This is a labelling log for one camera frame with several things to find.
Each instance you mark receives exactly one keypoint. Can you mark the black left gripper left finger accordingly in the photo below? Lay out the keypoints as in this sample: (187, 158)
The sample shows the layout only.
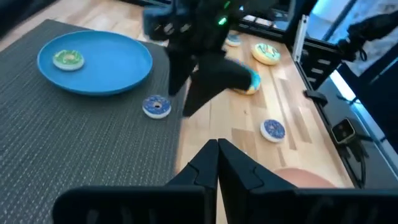
(140, 205)

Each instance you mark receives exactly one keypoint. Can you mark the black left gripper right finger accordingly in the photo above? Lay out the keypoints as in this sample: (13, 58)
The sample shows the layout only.
(280, 205)

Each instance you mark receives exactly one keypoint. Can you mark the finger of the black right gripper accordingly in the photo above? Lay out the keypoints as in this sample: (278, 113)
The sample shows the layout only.
(217, 77)
(182, 71)

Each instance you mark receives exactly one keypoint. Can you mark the small teal glazed donut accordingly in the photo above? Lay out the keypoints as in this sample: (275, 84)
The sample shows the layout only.
(233, 40)

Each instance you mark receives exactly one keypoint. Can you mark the large blue glazed donut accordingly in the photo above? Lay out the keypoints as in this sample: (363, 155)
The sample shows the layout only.
(255, 82)

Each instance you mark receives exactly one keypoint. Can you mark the blue white frosted donut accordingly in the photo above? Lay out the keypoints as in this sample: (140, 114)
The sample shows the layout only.
(156, 106)

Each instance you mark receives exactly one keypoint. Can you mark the large mint donut black drizzle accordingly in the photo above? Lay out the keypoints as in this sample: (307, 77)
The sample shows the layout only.
(265, 53)

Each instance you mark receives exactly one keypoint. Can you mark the small purple sprinkled donut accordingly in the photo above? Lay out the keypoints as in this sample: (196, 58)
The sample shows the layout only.
(273, 130)

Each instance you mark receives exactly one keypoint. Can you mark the small green glazed donut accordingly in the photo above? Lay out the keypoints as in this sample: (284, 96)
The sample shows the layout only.
(68, 59)

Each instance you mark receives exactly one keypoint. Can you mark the black neighbouring robot arm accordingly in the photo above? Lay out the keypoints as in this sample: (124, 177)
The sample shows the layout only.
(373, 28)

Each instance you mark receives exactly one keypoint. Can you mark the pink plate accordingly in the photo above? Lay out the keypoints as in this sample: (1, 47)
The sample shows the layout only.
(304, 179)

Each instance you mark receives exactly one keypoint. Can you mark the blue round plate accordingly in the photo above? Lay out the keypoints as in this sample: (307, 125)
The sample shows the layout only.
(109, 62)

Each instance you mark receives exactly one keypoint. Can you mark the white aluminium bar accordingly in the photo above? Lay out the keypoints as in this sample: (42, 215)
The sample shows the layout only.
(300, 37)

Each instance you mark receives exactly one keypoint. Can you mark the black control box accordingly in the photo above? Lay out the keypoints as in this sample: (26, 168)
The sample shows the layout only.
(314, 62)

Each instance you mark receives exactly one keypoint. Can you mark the grey woven placemat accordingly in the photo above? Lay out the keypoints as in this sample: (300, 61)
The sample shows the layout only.
(62, 140)

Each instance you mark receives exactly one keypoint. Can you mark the lit computer monitor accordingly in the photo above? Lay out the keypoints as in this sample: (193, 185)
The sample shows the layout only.
(343, 87)

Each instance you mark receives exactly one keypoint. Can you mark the small black table camera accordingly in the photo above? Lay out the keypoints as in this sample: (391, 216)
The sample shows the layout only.
(343, 132)

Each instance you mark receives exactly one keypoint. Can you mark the black clamp bracket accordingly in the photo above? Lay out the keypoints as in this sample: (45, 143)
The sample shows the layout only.
(315, 96)

